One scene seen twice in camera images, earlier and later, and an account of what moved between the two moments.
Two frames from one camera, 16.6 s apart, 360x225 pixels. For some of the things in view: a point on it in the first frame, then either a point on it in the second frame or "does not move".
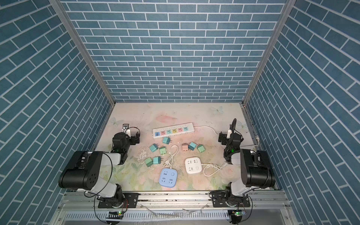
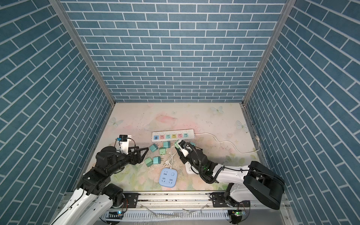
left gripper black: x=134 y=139 -> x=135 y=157
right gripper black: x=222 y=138 -> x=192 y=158
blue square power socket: x=168 y=177 does not move
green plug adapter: x=148 y=161 does not move
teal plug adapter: x=153 y=147 does not move
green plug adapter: x=162 y=150 does not move
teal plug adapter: x=156 y=160 does not move
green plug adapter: x=200 y=148 -> x=176 y=145
